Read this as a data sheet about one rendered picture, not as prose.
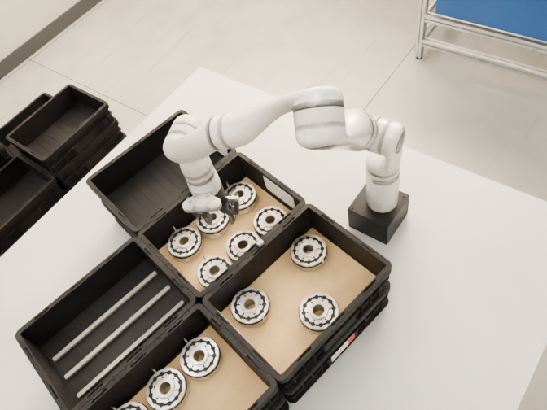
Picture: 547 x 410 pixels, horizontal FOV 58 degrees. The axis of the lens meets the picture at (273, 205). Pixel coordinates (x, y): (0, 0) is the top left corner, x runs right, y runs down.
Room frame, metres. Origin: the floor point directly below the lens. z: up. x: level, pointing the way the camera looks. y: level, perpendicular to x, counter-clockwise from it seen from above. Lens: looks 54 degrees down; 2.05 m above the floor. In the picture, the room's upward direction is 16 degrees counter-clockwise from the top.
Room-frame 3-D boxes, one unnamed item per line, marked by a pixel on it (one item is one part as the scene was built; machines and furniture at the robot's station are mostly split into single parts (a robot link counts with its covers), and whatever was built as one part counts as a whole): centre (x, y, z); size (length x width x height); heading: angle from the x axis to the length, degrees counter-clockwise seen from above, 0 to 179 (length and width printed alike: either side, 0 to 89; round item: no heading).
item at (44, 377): (0.62, 0.50, 0.92); 0.40 x 0.30 x 0.02; 121
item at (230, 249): (0.76, 0.11, 0.86); 0.10 x 0.10 x 0.01
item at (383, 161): (0.81, -0.32, 1.05); 0.09 x 0.09 x 0.17; 47
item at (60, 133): (1.85, 0.85, 0.37); 0.40 x 0.30 x 0.45; 131
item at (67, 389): (0.62, 0.50, 0.87); 0.40 x 0.30 x 0.11; 121
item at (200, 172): (0.77, 0.14, 1.27); 0.09 x 0.07 x 0.15; 153
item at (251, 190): (0.93, 0.09, 0.86); 0.10 x 0.10 x 0.01
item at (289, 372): (0.56, 0.00, 0.92); 0.40 x 0.30 x 0.02; 121
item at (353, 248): (0.56, 0.00, 0.87); 0.40 x 0.30 x 0.11; 121
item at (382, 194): (0.81, -0.32, 0.89); 0.09 x 0.09 x 0.17; 40
